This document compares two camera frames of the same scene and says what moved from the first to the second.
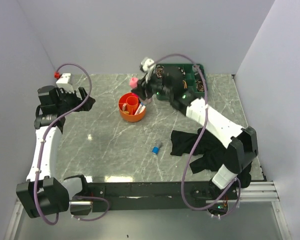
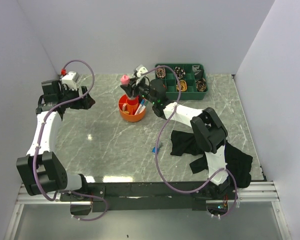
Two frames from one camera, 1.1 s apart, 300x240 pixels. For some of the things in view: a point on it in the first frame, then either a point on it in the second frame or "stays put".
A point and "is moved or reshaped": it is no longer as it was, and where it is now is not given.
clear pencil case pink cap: [133, 81] is moved or reshaped
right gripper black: [144, 86] -> [128, 89]
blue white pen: [139, 108] stays put
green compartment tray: [194, 78] stays put
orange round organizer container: [128, 105] stays put
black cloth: [209, 154] stays put
